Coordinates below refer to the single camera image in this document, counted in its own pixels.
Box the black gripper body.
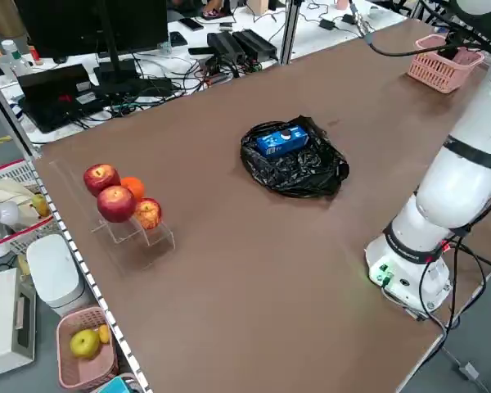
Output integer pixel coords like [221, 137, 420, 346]
[439, 32, 471, 62]

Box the blue cookie box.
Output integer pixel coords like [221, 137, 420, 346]
[255, 124, 309, 158]

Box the pink plastic slotted basket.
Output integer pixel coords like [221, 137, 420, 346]
[56, 305, 119, 390]
[407, 34, 486, 94]

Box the black plastic bag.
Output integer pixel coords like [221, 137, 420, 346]
[240, 114, 350, 201]

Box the white basket red rim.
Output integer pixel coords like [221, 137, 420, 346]
[0, 159, 56, 255]

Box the beige cloth bag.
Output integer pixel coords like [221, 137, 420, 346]
[0, 175, 40, 222]

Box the black finned power supply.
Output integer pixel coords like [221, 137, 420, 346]
[206, 31, 246, 62]
[232, 29, 278, 61]

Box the red yellow speckled apple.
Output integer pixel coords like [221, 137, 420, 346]
[133, 197, 163, 230]

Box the orange fruit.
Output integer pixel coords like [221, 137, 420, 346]
[119, 176, 146, 202]

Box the clear acrylic fruit stand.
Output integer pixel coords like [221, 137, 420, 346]
[48, 158, 176, 273]

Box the black computer monitor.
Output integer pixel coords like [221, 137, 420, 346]
[14, 0, 169, 87]

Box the black laptop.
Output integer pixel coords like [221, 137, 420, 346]
[16, 63, 107, 134]

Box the white plastic bottle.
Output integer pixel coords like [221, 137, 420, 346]
[0, 39, 33, 77]

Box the yellow green pear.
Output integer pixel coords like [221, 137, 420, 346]
[31, 194, 52, 218]

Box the brown cardboard box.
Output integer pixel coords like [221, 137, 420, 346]
[0, 0, 25, 38]

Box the white rounded appliance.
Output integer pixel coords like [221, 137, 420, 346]
[26, 233, 85, 316]

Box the teal box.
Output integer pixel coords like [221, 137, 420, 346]
[101, 376, 128, 393]

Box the white desk fan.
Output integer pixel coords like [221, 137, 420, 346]
[0, 200, 21, 259]

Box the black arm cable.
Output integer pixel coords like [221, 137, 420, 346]
[419, 0, 491, 332]

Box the black cable with metal connectors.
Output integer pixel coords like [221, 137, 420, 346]
[349, 0, 451, 56]

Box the aluminium frame post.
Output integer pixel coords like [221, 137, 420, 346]
[0, 67, 42, 159]
[280, 0, 308, 66]

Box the grey cable connector box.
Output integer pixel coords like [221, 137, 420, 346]
[460, 362, 482, 380]

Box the aluminium table edge rail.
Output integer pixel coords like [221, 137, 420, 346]
[32, 157, 152, 393]

